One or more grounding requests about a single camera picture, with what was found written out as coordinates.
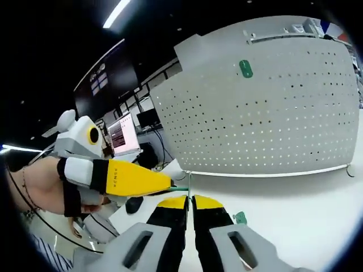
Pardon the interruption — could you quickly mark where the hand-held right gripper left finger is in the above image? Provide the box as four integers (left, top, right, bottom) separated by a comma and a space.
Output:
73, 197, 189, 272

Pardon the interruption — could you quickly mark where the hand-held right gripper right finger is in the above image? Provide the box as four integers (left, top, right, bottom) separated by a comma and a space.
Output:
192, 194, 313, 272

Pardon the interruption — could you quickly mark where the green hook assembly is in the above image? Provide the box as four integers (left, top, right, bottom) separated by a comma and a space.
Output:
169, 172, 193, 203
232, 211, 248, 227
238, 59, 254, 79

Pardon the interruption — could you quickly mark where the white perforated mounting plate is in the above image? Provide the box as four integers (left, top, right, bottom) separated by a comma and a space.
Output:
150, 33, 360, 179

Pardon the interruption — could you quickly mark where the person's left hand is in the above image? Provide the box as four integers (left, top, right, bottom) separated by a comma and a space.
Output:
25, 158, 103, 218

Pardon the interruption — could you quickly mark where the open laptop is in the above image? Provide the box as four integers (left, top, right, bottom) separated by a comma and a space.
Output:
107, 112, 144, 157

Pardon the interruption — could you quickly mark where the small black monitor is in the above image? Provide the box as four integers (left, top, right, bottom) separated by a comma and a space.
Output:
136, 109, 161, 129

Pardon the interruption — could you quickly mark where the ceiling light strip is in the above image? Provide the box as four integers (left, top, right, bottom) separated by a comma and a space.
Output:
102, 0, 131, 29

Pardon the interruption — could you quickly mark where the storage shelf with boxes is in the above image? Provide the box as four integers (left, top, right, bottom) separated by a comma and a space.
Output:
243, 16, 350, 45

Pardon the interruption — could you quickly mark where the red blue flag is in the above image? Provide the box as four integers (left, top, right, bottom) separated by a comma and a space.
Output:
320, 19, 349, 41

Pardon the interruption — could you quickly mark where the large dark wall screen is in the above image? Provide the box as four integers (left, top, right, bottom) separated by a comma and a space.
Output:
73, 39, 141, 120

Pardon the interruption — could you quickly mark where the beaded bracelet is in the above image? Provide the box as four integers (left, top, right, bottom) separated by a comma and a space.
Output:
21, 166, 43, 214

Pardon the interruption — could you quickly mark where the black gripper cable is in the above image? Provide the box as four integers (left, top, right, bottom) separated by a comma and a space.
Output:
7, 169, 103, 253

